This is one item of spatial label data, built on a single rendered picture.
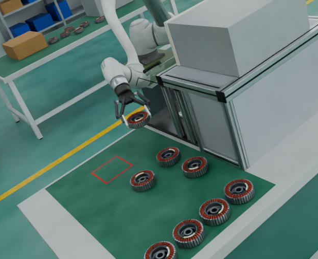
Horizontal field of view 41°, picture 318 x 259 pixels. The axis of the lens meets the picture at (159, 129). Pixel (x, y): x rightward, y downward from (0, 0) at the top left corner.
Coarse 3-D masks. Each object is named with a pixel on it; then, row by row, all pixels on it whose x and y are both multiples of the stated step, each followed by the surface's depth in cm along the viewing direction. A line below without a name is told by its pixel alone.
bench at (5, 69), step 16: (96, 16) 498; (128, 16) 459; (80, 32) 457; (96, 32) 442; (48, 48) 442; (64, 48) 427; (160, 48) 501; (0, 64) 450; (16, 64) 428; (32, 64) 412; (0, 80) 411; (16, 96) 414; (80, 96) 454; (16, 112) 472; (32, 128) 434
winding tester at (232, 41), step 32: (224, 0) 180; (256, 0) 166; (288, 0) 164; (192, 32) 168; (224, 32) 152; (256, 32) 159; (288, 32) 169; (192, 64) 180; (224, 64) 163; (256, 64) 163
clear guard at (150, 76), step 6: (168, 60) 213; (174, 60) 210; (156, 66) 211; (162, 66) 208; (168, 66) 206; (150, 72) 206; (156, 72) 204; (138, 78) 207; (144, 78) 203; (150, 78) 200; (138, 84) 214
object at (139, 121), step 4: (136, 112) 205; (140, 112) 204; (144, 112) 203; (132, 116) 203; (136, 116) 204; (140, 116) 204; (144, 116) 199; (148, 116) 199; (128, 120) 201; (132, 120) 203; (136, 120) 198; (140, 120) 197; (144, 120) 197; (148, 120) 199; (128, 124) 200; (132, 124) 197; (136, 124) 197; (140, 124) 198; (144, 124) 198; (136, 128) 198
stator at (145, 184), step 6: (138, 174) 186; (144, 174) 186; (150, 174) 183; (132, 180) 183; (138, 180) 186; (144, 180) 182; (150, 180) 180; (132, 186) 182; (138, 186) 179; (144, 186) 179; (150, 186) 180
